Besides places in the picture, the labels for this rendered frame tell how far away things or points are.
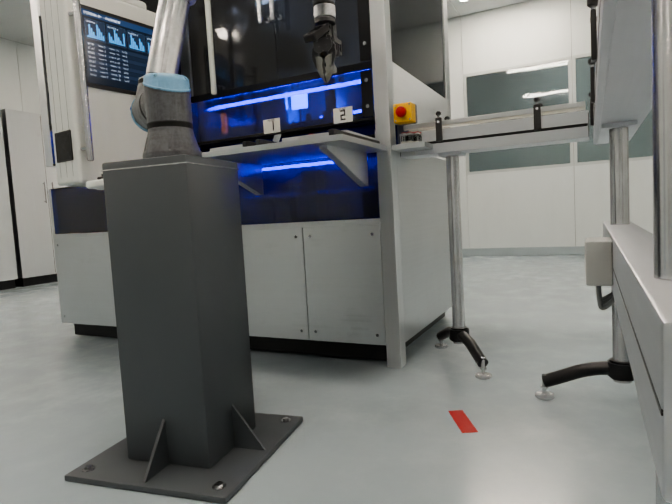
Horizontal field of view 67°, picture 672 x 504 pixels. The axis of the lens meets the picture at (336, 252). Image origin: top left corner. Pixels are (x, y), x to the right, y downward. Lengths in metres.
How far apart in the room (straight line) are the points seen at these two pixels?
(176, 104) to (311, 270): 1.02
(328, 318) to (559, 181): 4.70
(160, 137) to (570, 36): 5.79
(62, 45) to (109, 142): 0.38
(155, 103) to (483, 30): 5.78
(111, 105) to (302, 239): 0.94
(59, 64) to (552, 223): 5.41
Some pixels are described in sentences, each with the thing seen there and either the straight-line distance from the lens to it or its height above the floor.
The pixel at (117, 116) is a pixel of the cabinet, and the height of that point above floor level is 1.07.
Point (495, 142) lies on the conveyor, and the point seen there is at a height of 0.86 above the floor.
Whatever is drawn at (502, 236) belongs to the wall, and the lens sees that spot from 6.55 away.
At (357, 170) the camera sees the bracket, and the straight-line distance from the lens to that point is 1.94.
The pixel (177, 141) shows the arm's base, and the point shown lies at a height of 0.84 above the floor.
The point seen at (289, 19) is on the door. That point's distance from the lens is 2.33.
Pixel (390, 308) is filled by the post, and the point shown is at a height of 0.24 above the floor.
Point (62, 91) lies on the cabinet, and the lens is 2.29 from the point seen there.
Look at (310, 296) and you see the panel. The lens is 2.18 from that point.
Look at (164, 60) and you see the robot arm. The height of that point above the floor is 1.08.
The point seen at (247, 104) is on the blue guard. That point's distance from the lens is 2.35.
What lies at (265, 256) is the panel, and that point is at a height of 0.46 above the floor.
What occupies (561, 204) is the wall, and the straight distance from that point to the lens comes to 6.48.
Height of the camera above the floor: 0.63
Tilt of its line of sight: 4 degrees down
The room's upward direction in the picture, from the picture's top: 3 degrees counter-clockwise
